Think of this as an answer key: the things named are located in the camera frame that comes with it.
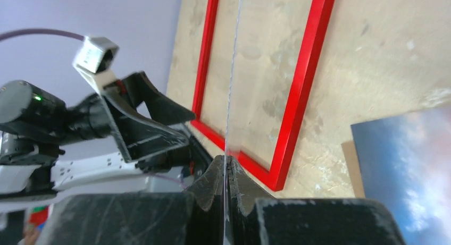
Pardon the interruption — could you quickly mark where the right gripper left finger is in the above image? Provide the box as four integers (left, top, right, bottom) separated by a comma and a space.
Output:
37, 156, 223, 244

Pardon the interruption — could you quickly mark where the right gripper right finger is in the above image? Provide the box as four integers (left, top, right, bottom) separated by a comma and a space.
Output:
227, 156, 405, 244

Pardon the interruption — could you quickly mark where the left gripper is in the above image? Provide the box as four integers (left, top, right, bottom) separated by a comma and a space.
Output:
65, 71, 196, 163

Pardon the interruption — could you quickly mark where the red picture frame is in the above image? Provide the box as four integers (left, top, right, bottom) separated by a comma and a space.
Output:
191, 0, 335, 191

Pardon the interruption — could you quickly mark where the clear acrylic sheet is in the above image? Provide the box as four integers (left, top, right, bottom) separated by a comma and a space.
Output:
222, 0, 243, 244

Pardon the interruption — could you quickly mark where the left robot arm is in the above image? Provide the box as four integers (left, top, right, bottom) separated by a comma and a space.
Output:
1, 72, 196, 202

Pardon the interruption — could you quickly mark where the sunset landscape photo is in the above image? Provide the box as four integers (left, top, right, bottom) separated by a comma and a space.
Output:
351, 105, 450, 244

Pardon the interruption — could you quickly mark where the brown backing board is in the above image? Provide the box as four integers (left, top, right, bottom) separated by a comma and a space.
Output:
341, 140, 365, 198

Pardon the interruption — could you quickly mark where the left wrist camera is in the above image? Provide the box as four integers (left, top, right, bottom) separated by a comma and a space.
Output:
73, 36, 119, 74

